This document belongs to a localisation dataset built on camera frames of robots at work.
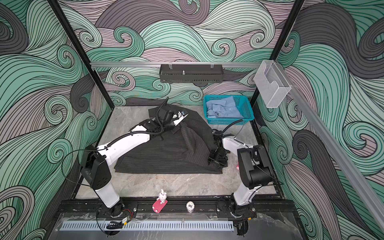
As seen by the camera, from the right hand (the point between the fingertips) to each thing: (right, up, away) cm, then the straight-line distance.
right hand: (212, 164), depth 89 cm
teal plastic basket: (+28, +40, +26) cm, 55 cm away
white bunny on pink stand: (-28, -13, -18) cm, 36 cm away
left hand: (-21, +27, -5) cm, 35 cm away
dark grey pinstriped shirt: (-16, +10, +1) cm, 19 cm away
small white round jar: (-14, -14, -20) cm, 28 cm away
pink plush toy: (+14, 0, -3) cm, 15 cm away
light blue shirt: (+14, +36, +25) cm, 46 cm away
